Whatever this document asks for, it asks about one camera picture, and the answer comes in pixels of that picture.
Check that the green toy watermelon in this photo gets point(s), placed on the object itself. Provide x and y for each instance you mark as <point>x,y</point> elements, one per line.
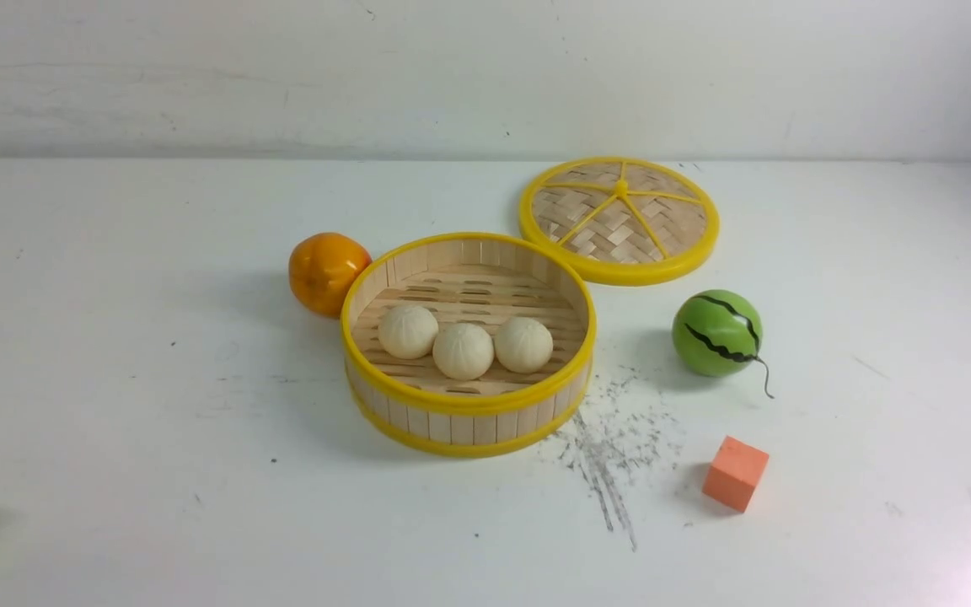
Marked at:
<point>718,333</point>

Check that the yellow bamboo steamer tray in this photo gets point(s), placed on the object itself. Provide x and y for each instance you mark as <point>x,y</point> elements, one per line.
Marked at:
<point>482,279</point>

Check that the orange toy fruit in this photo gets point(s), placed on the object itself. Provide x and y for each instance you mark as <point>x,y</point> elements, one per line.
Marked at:
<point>322,268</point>

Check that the yellow bamboo steamer lid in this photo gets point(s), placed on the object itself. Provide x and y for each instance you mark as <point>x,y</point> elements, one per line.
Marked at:
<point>620,221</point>

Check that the orange foam cube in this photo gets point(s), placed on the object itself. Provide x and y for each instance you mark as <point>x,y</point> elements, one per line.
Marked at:
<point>735,473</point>

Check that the white bun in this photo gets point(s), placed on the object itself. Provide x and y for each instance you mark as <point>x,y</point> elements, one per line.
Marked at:
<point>523,345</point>
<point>408,332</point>
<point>463,351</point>

